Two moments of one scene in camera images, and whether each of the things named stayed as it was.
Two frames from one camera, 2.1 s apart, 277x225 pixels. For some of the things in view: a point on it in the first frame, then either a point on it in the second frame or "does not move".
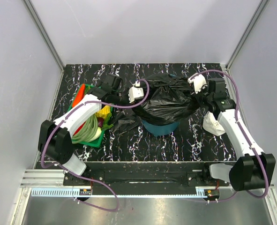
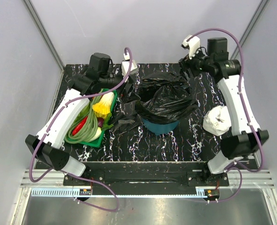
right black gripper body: (205, 97) -> (198, 64)
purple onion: (100, 121) does not move
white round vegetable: (97, 135) does not move
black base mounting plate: (139, 178) does not move
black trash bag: (170, 99) does not move
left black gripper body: (119, 98) -> (111, 80)
